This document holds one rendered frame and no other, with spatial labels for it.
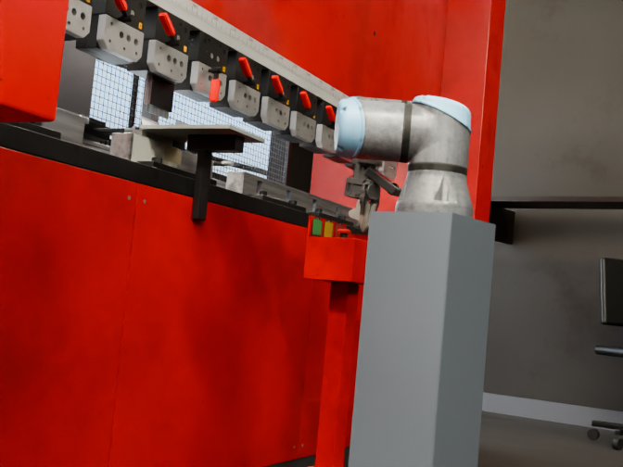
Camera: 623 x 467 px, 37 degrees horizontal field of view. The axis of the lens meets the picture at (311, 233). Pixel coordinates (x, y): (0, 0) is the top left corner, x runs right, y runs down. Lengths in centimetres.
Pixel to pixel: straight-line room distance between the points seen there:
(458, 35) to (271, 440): 238
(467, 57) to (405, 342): 290
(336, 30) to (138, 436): 173
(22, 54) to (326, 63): 278
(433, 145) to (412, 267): 24
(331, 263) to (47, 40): 206
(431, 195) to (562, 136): 463
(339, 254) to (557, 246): 378
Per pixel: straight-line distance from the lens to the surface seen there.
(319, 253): 263
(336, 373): 267
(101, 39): 228
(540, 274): 630
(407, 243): 175
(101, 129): 257
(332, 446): 268
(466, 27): 456
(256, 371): 273
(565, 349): 621
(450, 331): 173
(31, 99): 59
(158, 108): 251
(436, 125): 181
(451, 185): 179
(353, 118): 180
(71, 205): 201
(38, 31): 60
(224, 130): 230
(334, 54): 339
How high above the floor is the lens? 58
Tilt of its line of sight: 4 degrees up
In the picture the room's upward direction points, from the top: 5 degrees clockwise
